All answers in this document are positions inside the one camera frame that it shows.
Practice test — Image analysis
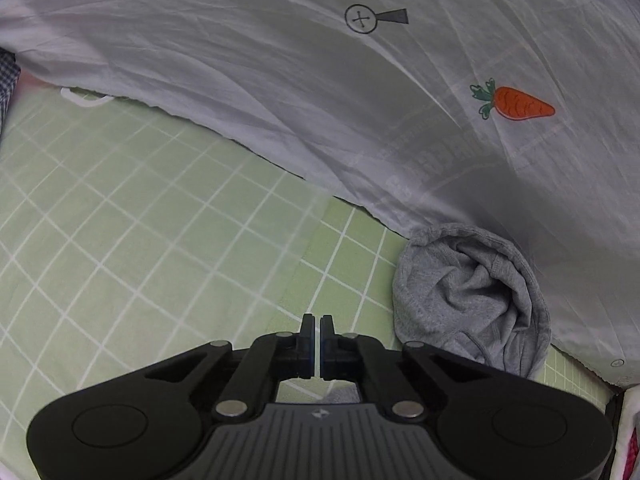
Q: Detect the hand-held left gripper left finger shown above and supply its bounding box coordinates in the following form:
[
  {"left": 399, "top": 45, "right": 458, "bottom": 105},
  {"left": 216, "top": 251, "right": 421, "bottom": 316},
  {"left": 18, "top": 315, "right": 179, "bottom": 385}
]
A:
[{"left": 142, "top": 312, "right": 317, "bottom": 418}]

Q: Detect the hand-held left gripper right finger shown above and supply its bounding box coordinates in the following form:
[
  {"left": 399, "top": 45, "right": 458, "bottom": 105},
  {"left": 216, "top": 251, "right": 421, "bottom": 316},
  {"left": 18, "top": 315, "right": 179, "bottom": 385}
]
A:
[{"left": 320, "top": 314, "right": 493, "bottom": 418}]

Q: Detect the grey zip hoodie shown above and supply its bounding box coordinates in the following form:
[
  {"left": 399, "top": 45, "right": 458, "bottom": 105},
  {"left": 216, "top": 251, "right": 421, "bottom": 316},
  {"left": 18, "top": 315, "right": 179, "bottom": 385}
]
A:
[{"left": 391, "top": 223, "right": 552, "bottom": 380}]

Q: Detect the green grid mat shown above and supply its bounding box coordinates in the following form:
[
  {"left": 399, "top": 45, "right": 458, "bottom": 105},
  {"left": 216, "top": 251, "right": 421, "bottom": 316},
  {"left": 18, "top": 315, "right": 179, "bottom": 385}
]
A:
[{"left": 0, "top": 82, "right": 616, "bottom": 441}]

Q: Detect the carrot print grey sheet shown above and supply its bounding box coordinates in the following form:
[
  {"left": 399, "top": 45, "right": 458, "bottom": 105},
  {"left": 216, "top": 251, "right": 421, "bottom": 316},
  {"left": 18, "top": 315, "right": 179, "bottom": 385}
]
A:
[{"left": 0, "top": 0, "right": 640, "bottom": 388}]

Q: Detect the black folded garment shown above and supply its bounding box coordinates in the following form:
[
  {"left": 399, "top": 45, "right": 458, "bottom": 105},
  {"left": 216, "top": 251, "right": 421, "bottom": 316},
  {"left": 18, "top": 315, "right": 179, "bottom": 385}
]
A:
[{"left": 601, "top": 390, "right": 623, "bottom": 480}]

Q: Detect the white folded garment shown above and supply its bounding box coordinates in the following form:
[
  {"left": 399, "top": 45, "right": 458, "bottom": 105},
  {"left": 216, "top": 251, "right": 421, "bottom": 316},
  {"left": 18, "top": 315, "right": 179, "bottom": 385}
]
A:
[{"left": 617, "top": 385, "right": 640, "bottom": 436}]

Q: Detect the red folded garment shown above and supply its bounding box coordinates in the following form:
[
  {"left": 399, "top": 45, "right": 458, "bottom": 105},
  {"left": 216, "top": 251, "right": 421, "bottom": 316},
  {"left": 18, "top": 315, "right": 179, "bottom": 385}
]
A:
[{"left": 622, "top": 430, "right": 640, "bottom": 480}]

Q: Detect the blue plaid shirt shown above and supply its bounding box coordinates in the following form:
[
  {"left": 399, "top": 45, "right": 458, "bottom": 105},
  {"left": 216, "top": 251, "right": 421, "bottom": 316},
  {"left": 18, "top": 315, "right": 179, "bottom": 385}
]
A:
[{"left": 0, "top": 47, "right": 22, "bottom": 126}]

